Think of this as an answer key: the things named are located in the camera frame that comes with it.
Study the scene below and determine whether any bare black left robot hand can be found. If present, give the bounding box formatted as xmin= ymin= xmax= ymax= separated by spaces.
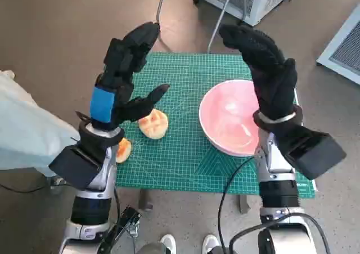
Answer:
xmin=89 ymin=22 xmax=171 ymax=132

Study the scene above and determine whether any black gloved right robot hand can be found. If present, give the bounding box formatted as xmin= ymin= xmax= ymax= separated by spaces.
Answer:
xmin=219 ymin=24 xmax=299 ymax=122

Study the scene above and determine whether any pink bowl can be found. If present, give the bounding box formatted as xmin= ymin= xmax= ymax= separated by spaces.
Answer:
xmin=199 ymin=79 xmax=268 ymax=158

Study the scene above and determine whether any round toy bread bun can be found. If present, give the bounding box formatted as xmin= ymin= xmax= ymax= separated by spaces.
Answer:
xmin=138 ymin=109 xmax=169 ymax=140

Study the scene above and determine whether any long glazed toy bread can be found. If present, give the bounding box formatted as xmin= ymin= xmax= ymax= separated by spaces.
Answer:
xmin=115 ymin=137 xmax=132 ymax=164

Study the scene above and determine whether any white mesh cabinet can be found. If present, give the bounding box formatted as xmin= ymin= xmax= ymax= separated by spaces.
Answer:
xmin=192 ymin=0 xmax=302 ymax=27

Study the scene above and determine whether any grey metal chair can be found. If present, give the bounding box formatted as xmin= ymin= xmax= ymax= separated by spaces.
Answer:
xmin=153 ymin=0 xmax=254 ymax=54

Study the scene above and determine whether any white mesh panel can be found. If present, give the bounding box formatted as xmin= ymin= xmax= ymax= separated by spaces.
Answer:
xmin=316 ymin=11 xmax=360 ymax=86

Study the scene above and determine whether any green cutting mat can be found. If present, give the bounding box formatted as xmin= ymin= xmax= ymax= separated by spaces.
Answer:
xmin=114 ymin=52 xmax=317 ymax=200

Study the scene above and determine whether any person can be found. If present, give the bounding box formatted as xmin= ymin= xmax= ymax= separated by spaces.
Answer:
xmin=0 ymin=69 xmax=81 ymax=179

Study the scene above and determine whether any black bar with metal clamp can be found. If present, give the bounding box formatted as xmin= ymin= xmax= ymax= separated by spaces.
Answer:
xmin=98 ymin=206 xmax=142 ymax=254

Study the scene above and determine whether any white shoe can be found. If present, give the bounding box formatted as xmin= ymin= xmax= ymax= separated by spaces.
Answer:
xmin=202 ymin=234 xmax=222 ymax=254
xmin=159 ymin=234 xmax=177 ymax=254

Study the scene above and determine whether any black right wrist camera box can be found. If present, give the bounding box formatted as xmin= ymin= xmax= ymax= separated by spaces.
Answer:
xmin=277 ymin=124 xmax=347 ymax=180

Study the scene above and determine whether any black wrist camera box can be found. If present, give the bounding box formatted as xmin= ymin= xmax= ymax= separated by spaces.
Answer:
xmin=277 ymin=124 xmax=347 ymax=180
xmin=48 ymin=144 xmax=104 ymax=190

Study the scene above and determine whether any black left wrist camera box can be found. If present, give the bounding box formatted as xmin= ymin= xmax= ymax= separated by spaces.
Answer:
xmin=48 ymin=144 xmax=104 ymax=190

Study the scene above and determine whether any grey table leg bracket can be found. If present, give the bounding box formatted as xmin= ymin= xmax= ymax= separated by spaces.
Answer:
xmin=139 ymin=190 xmax=154 ymax=212
xmin=238 ymin=194 xmax=251 ymax=215

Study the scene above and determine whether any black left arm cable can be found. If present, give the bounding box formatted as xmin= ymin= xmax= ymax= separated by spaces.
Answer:
xmin=101 ymin=186 xmax=122 ymax=254

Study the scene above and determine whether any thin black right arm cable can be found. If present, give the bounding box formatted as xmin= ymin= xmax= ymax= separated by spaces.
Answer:
xmin=218 ymin=155 xmax=258 ymax=254

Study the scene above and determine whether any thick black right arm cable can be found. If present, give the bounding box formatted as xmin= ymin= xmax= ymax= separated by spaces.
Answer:
xmin=229 ymin=207 xmax=326 ymax=254

